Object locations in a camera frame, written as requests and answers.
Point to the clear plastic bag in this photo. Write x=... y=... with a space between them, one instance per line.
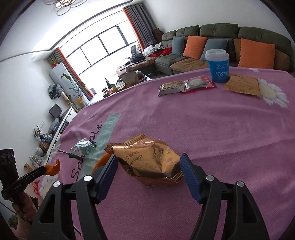
x=36 y=160

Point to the black monitor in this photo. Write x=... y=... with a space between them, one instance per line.
x=55 y=110

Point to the grey orange curtain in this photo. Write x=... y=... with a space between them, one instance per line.
x=140 y=23
x=63 y=56

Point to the red clear snack packet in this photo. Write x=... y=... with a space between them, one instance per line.
x=200 y=84

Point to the person's left hand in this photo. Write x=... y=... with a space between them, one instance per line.
x=24 y=204

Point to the small bonsai plant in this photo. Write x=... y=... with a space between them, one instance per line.
x=36 y=132

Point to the orange cushion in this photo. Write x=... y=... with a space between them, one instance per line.
x=255 y=53
x=196 y=47

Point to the blue cushion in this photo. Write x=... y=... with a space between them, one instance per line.
x=178 y=45
x=215 y=45

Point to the red cloth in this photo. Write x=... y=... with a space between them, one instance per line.
x=167 y=51

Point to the blue white porcelain vase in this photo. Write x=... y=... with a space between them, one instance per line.
x=46 y=138

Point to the silver beige snack packet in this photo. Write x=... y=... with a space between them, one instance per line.
x=171 y=88

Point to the yellow dried flowers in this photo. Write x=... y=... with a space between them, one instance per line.
x=80 y=100

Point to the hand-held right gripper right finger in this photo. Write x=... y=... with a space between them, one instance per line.
x=190 y=177

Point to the green snack wrapper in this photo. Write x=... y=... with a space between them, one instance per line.
x=84 y=146

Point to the brown kraft packet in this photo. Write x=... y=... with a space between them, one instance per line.
x=242 y=85

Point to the white tv cabinet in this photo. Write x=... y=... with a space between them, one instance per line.
x=70 y=113

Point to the large window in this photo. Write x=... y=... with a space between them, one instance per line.
x=96 y=48

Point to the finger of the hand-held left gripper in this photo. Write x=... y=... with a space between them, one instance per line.
x=32 y=173
x=34 y=177

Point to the blue paper cup white lid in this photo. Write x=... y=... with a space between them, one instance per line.
x=219 y=71

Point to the white standing air conditioner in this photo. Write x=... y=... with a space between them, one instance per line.
x=58 y=74

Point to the pile of white clothes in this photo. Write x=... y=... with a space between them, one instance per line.
x=152 y=49

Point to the orange peel with stem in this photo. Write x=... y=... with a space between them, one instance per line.
x=101 y=160

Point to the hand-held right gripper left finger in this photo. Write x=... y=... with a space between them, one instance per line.
x=108 y=180

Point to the small potted plant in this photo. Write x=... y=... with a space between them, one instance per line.
x=54 y=62

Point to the pink printed blanket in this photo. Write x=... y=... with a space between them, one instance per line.
x=207 y=129

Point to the brown paper bag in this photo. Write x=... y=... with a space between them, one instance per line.
x=131 y=78

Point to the tall leafy plant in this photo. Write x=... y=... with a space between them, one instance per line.
x=66 y=76

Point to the dark bag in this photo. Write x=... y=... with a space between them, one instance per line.
x=54 y=90

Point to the brown cardboard box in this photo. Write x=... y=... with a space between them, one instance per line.
x=158 y=34

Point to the green sofa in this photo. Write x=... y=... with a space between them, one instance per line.
x=219 y=30

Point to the gold snack packet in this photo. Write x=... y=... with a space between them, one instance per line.
x=147 y=161

